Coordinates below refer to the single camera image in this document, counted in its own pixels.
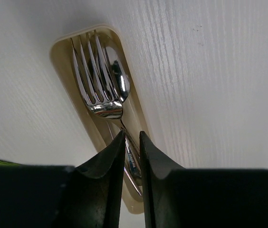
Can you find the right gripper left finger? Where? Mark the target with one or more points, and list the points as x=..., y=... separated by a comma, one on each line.
x=54, y=196

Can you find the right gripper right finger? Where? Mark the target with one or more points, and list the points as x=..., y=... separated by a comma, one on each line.
x=178, y=197

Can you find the silver fork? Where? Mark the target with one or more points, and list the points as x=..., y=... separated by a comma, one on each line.
x=98, y=91

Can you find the beige cutlery tray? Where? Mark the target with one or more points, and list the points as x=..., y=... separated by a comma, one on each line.
x=100, y=133

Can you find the silver spoon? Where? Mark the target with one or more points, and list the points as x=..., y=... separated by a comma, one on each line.
x=122, y=83

